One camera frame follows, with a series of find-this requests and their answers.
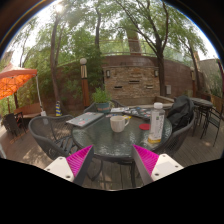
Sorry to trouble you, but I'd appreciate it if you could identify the clear white-capped drink bottle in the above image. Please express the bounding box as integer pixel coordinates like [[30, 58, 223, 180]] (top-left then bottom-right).
[[147, 102, 166, 144]]

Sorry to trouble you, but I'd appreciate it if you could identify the orange canopy tent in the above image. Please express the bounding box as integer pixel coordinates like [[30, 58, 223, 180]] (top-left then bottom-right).
[[0, 62, 38, 101]]

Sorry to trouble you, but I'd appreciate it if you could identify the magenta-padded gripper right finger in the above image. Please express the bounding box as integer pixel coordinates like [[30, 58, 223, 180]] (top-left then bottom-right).
[[131, 144, 184, 186]]

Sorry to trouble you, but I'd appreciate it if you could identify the globe-topped garden lamp post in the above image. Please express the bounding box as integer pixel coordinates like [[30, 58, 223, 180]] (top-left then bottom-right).
[[79, 57, 91, 108]]

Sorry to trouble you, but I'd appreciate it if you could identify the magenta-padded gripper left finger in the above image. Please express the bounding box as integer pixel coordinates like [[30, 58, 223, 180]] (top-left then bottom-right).
[[44, 144, 95, 187]]

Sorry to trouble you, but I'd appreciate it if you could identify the black metal patio chair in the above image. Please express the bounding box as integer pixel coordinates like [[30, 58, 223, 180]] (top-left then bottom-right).
[[199, 106, 224, 148]]

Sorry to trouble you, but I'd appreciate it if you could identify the dark patio chair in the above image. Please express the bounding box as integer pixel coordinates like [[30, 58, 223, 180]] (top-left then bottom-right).
[[1, 112, 28, 139]]

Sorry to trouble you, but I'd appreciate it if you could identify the black laptop with stickers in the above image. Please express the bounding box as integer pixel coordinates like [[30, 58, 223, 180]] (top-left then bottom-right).
[[123, 105, 154, 121]]

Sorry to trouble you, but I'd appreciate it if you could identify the white printed booklet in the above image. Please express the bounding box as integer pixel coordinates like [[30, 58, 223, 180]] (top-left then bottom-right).
[[110, 106, 129, 114]]

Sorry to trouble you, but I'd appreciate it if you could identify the flat round red coaster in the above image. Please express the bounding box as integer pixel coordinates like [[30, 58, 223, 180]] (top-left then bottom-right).
[[138, 123, 152, 131]]

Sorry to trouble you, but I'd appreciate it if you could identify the white ribbed mug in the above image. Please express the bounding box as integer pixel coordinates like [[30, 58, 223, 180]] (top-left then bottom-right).
[[109, 115, 131, 134]]

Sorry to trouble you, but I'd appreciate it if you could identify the black backpack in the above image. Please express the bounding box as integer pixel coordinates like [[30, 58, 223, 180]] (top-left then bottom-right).
[[166, 95, 195, 133]]

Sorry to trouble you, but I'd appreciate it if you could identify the grey mesh armchair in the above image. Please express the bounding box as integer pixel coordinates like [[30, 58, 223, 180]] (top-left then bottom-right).
[[83, 99, 126, 114], [153, 113, 198, 158], [28, 114, 81, 161]]

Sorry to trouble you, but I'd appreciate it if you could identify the blue yellow striped cone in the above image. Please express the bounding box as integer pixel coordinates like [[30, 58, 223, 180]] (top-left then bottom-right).
[[55, 100, 63, 118]]

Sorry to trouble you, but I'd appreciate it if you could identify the round dark patio table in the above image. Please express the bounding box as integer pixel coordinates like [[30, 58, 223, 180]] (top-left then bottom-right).
[[189, 97, 214, 138]]

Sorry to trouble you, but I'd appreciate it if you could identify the wooden garden bench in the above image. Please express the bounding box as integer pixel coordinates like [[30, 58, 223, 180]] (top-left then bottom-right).
[[13, 102, 43, 119]]

